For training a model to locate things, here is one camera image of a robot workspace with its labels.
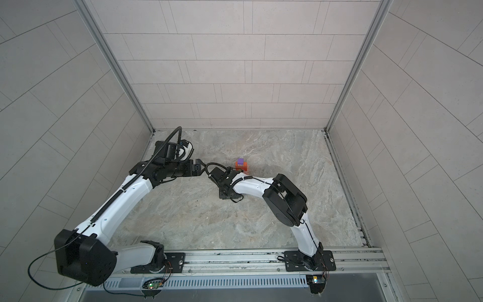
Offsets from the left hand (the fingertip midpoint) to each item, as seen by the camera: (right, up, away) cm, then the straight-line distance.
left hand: (204, 164), depth 78 cm
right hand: (+7, -17, +13) cm, 23 cm away
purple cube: (+14, 0, +22) cm, 27 cm away
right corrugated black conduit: (+3, 0, 0) cm, 3 cm away
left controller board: (-14, -40, -14) cm, 45 cm away
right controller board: (+44, -42, -10) cm, 62 cm away
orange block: (+16, -4, +18) cm, 25 cm away
